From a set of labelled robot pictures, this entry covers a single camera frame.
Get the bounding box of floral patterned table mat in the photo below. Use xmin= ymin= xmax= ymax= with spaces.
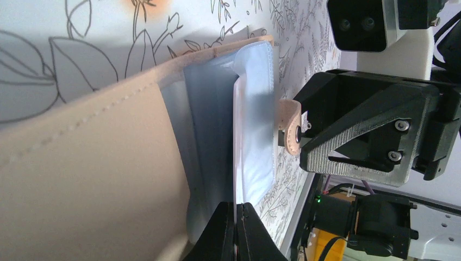
xmin=0 ymin=0 xmax=342 ymax=249

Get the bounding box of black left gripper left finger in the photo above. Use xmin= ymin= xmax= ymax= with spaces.
xmin=183 ymin=202 xmax=235 ymax=260

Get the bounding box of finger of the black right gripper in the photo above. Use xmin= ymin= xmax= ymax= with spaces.
xmin=294 ymin=70 xmax=395 ymax=137

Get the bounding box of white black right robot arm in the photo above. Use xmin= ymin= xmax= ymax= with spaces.
xmin=295 ymin=69 xmax=460 ymax=260

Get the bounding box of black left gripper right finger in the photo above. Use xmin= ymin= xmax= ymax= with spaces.
xmin=235 ymin=203 xmax=286 ymax=260

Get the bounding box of aluminium rail frame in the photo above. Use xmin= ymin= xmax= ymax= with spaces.
xmin=279 ymin=173 xmax=323 ymax=260

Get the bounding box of white red credit card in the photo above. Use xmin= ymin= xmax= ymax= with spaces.
xmin=233 ymin=74 xmax=246 ymax=260

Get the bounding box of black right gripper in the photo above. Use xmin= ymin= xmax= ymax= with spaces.
xmin=300 ymin=76 xmax=460 ymax=187

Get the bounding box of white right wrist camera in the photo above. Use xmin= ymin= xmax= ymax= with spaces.
xmin=327 ymin=0 xmax=446 ymax=80

